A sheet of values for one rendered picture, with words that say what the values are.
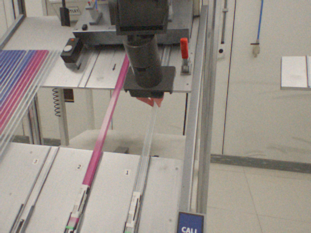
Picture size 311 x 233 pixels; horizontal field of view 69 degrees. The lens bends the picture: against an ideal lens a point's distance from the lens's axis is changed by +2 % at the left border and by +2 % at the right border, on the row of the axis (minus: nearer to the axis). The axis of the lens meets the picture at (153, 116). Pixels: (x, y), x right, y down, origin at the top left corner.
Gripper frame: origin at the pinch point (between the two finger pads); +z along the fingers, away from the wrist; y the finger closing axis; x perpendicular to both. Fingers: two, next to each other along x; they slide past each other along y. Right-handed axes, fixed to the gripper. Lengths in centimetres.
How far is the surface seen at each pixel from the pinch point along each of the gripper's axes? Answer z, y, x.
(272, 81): 126, -66, -118
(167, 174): 0.6, -5.2, 16.7
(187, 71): 0.3, -6.4, -10.6
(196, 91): -0.6, -9.1, -3.5
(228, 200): 144, -31, -14
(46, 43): 0.7, 41.5, -22.1
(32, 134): 35, 63, -4
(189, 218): -4.0, -10.4, 24.7
